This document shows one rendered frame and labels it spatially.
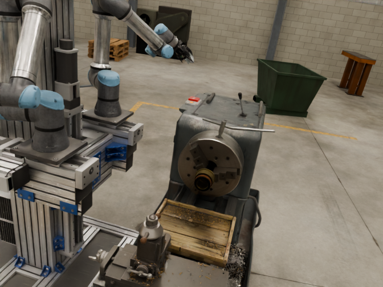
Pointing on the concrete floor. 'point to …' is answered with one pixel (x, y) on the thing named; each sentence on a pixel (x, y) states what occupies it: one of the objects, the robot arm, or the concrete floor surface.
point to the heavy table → (360, 60)
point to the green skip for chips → (286, 87)
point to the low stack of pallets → (115, 46)
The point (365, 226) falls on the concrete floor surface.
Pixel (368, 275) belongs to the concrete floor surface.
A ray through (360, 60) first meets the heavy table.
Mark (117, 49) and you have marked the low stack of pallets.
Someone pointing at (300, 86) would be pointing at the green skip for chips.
